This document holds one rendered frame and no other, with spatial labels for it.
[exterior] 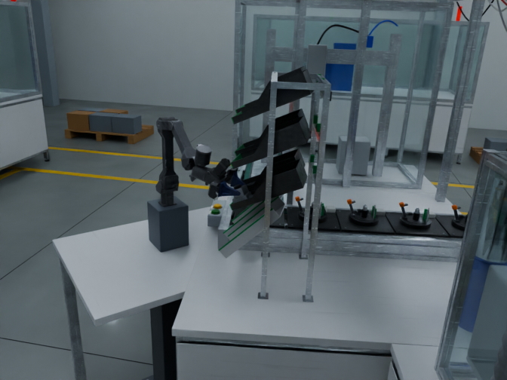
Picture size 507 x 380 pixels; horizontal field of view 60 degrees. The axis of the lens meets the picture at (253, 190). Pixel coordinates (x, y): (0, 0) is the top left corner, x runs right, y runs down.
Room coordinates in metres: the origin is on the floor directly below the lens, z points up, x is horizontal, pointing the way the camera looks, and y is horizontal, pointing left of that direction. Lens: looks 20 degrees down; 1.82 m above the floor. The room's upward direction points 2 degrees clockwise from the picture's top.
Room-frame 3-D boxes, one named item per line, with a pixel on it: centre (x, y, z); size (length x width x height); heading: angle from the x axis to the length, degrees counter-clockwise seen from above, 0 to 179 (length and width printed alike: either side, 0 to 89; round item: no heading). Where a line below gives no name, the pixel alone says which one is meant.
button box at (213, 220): (2.06, 0.18, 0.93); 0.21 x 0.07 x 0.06; 178
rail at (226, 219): (2.25, 0.11, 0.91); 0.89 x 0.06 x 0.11; 178
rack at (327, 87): (1.60, -0.14, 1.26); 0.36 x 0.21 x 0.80; 178
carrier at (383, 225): (1.95, -0.53, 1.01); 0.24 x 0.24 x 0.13; 88
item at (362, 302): (1.95, -0.48, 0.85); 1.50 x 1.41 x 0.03; 178
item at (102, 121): (7.33, 2.45, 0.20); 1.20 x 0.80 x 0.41; 80
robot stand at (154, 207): (1.84, 0.39, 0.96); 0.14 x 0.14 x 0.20; 35
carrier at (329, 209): (1.96, -0.29, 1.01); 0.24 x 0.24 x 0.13; 88
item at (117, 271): (1.80, 0.36, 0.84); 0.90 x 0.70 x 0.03; 125
